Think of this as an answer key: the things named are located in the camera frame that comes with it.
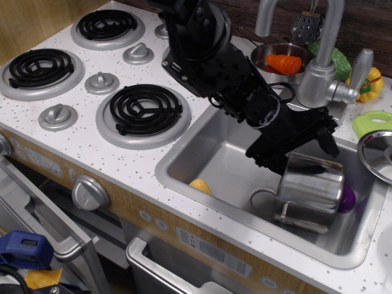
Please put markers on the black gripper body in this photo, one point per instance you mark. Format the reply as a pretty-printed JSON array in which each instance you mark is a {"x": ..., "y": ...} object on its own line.
[{"x": 288, "y": 131}]

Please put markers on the silver toy faucet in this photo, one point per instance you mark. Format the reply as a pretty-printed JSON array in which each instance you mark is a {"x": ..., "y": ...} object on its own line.
[{"x": 318, "y": 86}]

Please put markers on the silver dial at left edge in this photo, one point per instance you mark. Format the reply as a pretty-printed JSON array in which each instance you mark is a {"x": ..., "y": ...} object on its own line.
[{"x": 5, "y": 146}]

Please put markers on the silver oven dial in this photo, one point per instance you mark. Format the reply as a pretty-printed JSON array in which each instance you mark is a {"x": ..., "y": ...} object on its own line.
[{"x": 88, "y": 194}]

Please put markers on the orange toy carrot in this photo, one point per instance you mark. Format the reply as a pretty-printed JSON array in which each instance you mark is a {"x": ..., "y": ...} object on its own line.
[{"x": 284, "y": 64}]

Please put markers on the green plastic toy piece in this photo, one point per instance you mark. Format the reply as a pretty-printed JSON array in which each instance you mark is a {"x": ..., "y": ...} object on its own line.
[{"x": 371, "y": 121}]

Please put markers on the silver stove knob left-centre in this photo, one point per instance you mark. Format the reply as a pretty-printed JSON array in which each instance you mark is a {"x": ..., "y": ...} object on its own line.
[{"x": 101, "y": 83}]

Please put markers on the blue clamp tool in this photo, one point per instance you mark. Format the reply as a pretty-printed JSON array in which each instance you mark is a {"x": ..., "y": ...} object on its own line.
[{"x": 25, "y": 250}]

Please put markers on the small steel pan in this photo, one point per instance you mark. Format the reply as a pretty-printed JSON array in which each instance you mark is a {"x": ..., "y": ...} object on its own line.
[{"x": 261, "y": 51}]

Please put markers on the yellow toy corn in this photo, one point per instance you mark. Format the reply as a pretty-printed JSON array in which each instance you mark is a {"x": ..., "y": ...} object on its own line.
[{"x": 200, "y": 185}]

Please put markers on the yellow cloth piece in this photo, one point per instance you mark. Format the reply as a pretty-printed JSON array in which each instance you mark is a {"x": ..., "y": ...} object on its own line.
[{"x": 40, "y": 278}]

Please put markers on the hanging metal spatula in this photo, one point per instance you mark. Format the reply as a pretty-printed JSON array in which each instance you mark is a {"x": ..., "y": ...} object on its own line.
[{"x": 308, "y": 24}]

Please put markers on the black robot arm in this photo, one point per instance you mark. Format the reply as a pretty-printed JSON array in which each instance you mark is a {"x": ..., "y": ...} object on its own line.
[{"x": 203, "y": 59}]

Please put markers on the purple toy eggplant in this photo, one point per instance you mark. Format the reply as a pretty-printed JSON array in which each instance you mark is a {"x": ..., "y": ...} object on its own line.
[{"x": 348, "y": 200}]

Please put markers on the silver oven door handle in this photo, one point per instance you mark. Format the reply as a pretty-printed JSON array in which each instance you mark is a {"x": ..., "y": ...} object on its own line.
[{"x": 36, "y": 213}]

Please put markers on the black burner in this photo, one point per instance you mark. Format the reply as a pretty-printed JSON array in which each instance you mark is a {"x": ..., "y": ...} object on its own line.
[
  {"x": 106, "y": 24},
  {"x": 144, "y": 110},
  {"x": 38, "y": 68}
]

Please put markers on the silver stove knob back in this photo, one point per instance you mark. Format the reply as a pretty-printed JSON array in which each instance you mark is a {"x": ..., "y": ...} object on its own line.
[{"x": 161, "y": 32}]

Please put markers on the back left black burner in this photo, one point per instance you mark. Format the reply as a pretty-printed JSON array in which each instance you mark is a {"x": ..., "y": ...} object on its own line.
[{"x": 106, "y": 24}]

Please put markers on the front black burner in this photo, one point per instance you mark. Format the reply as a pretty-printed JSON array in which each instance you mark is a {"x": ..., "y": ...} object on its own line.
[{"x": 144, "y": 110}]

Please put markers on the steel lid at right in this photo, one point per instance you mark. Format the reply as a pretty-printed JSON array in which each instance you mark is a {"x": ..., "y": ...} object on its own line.
[{"x": 374, "y": 151}]

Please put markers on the silver stove knob middle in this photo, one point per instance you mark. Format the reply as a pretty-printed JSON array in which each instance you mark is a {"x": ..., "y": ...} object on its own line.
[{"x": 138, "y": 55}]

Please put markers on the green toy vegetable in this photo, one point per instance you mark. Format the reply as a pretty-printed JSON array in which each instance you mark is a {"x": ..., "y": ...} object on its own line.
[{"x": 342, "y": 66}]

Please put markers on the yellow toy bell pepper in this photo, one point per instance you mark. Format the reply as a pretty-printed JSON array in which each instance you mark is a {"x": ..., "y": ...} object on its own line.
[{"x": 371, "y": 87}]

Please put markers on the grey plastic sink basin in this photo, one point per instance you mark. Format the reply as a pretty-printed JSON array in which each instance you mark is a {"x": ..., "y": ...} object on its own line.
[{"x": 214, "y": 150}]

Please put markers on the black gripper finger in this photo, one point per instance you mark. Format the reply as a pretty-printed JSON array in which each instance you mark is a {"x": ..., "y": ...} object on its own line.
[
  {"x": 278, "y": 164},
  {"x": 328, "y": 144}
]

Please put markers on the stainless steel pot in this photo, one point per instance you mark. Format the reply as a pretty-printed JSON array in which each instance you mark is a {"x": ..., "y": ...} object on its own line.
[{"x": 309, "y": 193}]

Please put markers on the silver dishwasher door handle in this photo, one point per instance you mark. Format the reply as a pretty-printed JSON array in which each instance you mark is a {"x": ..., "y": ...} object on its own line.
[{"x": 155, "y": 276}]

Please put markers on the silver stove knob front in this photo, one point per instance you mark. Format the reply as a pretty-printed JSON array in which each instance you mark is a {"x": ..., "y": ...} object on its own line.
[{"x": 58, "y": 117}]

